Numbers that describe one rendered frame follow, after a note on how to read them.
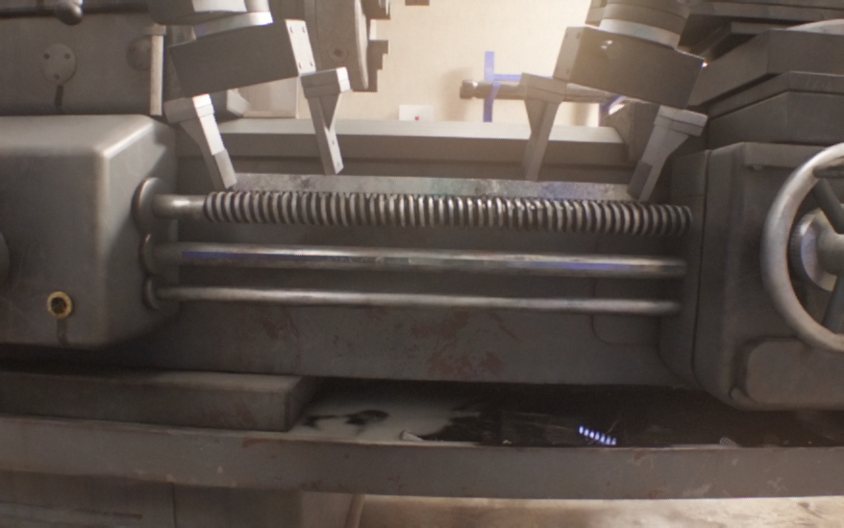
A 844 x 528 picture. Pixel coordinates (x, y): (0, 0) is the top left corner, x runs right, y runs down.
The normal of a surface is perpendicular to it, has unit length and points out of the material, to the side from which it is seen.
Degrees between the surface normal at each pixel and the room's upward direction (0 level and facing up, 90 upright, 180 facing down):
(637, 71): 114
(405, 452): 90
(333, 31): 122
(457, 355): 90
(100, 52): 90
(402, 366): 90
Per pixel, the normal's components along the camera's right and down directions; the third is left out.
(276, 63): -0.14, 0.47
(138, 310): 1.00, 0.03
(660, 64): 0.07, 0.48
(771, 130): -1.00, -0.03
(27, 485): -0.01, 0.08
